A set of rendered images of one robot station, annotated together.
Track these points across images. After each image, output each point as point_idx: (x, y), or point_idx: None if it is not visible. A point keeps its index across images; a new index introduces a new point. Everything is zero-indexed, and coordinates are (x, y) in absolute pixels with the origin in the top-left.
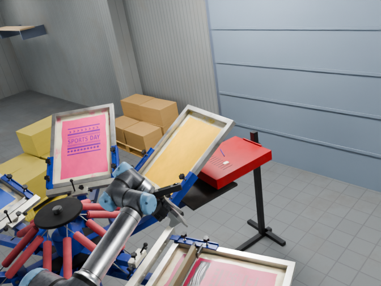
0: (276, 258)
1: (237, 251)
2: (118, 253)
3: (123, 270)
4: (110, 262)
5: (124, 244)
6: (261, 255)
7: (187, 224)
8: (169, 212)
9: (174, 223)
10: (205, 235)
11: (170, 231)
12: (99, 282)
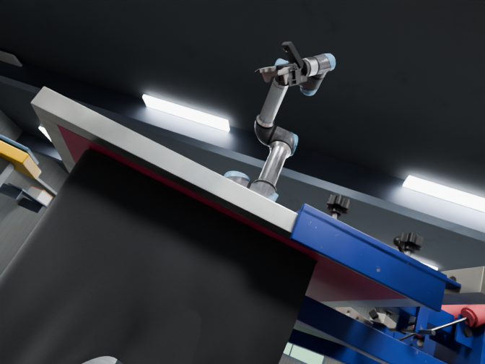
0: (103, 116)
1: (231, 180)
2: (265, 102)
3: (408, 323)
4: (263, 106)
5: (267, 96)
6: (154, 142)
7: (255, 71)
8: (276, 71)
9: (265, 77)
10: (348, 199)
11: (463, 269)
12: (258, 117)
